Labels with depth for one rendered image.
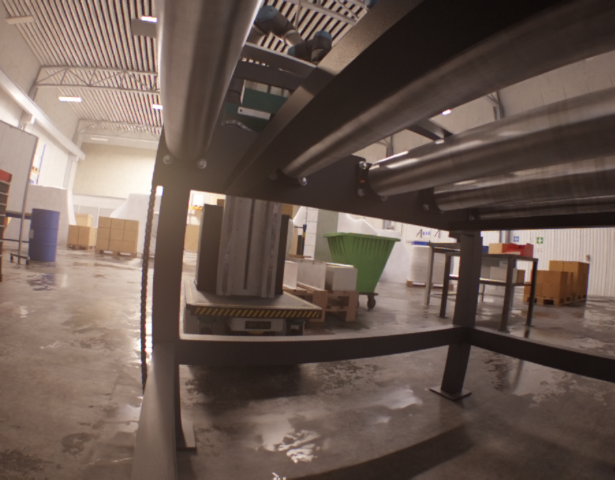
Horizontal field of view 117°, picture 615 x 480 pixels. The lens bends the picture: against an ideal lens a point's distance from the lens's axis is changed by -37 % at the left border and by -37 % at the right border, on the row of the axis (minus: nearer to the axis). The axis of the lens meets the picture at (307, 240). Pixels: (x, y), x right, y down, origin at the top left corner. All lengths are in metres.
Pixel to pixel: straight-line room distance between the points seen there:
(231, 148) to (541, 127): 0.75
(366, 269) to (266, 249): 2.00
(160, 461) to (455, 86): 0.55
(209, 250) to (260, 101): 0.95
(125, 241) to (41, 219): 3.83
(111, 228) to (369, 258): 7.09
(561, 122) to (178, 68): 0.58
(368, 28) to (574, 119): 0.42
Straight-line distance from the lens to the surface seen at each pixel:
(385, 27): 0.21
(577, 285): 7.76
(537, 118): 0.61
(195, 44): 0.34
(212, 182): 0.84
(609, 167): 0.85
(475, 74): 0.36
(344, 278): 2.82
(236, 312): 1.43
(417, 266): 7.64
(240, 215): 1.77
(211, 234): 1.85
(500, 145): 0.63
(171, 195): 0.81
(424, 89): 0.39
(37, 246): 5.82
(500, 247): 3.57
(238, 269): 1.77
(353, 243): 3.43
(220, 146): 0.87
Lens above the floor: 0.60
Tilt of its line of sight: 3 degrees up
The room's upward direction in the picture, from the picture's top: 5 degrees clockwise
